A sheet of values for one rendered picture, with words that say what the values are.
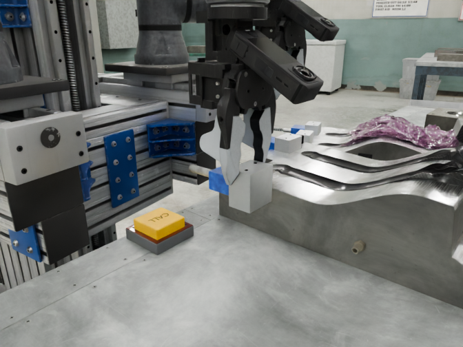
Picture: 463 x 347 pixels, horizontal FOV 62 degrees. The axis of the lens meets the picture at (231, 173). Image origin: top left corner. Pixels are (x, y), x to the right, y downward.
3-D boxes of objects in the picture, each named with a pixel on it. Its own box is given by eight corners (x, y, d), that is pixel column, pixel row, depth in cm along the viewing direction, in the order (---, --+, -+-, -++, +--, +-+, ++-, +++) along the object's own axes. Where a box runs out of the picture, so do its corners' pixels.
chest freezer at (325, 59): (342, 89, 756) (346, 39, 723) (331, 95, 693) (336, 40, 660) (270, 85, 824) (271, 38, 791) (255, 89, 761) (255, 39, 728)
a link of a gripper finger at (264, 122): (243, 156, 59) (235, 99, 54) (275, 164, 55) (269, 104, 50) (231, 165, 57) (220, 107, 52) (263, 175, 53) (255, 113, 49)
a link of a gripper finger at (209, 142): (204, 176, 53) (213, 109, 51) (238, 186, 49) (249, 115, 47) (188, 177, 50) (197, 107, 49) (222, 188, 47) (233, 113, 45)
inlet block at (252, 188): (180, 189, 57) (178, 154, 56) (203, 180, 61) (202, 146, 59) (249, 213, 49) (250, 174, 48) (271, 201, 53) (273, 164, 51)
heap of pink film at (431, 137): (338, 149, 92) (342, 116, 89) (347, 131, 107) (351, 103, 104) (461, 162, 82) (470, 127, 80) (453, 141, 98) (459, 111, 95)
